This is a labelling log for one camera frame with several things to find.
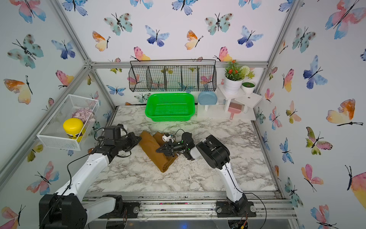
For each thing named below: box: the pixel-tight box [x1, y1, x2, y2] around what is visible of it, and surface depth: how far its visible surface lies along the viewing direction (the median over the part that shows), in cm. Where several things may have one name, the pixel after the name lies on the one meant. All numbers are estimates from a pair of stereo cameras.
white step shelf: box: [197, 83, 264, 121], surface depth 116 cm
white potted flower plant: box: [224, 59, 255, 94], surface depth 91 cm
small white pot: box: [241, 81, 256, 96], surface depth 106 cm
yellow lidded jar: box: [62, 117, 86, 143], surface depth 65 cm
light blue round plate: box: [197, 91, 218, 106], surface depth 107 cm
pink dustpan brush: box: [227, 102, 243, 120], surface depth 119 cm
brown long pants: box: [138, 130, 178, 173], surface depth 85 cm
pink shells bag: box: [71, 107, 96, 125], surface depth 70 cm
